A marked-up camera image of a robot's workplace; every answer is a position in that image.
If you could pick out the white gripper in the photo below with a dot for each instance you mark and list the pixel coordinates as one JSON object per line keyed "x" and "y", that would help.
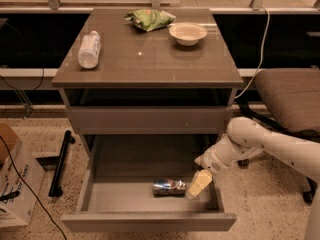
{"x": 212, "y": 160}

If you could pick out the crushed redbull can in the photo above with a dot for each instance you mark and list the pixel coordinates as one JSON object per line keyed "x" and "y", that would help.
{"x": 169, "y": 187}

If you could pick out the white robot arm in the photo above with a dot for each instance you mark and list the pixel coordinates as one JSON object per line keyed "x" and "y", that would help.
{"x": 244, "y": 138}

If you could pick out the closed grey top drawer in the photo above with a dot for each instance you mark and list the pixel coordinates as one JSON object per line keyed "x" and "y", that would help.
{"x": 148, "y": 120}

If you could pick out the open grey middle drawer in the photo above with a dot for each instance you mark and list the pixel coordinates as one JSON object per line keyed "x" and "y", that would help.
{"x": 117, "y": 191}

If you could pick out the grey drawer cabinet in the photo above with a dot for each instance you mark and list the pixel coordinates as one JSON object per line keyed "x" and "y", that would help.
{"x": 149, "y": 69}

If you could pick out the grey office chair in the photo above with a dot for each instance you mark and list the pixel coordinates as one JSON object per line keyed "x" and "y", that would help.
{"x": 292, "y": 97}

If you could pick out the white ceramic bowl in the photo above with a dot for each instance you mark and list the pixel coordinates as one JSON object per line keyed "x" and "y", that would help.
{"x": 187, "y": 34}

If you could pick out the black metal bar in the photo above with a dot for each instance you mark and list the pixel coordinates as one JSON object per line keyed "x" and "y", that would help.
{"x": 56, "y": 189}

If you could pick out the green chip bag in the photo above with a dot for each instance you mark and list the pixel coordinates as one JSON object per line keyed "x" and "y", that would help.
{"x": 150, "y": 19}

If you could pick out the clear plastic water bottle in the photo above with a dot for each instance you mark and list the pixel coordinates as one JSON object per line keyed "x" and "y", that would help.
{"x": 89, "y": 51}

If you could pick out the white cardboard box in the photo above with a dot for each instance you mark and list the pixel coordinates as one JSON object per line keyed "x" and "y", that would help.
{"x": 20, "y": 174}

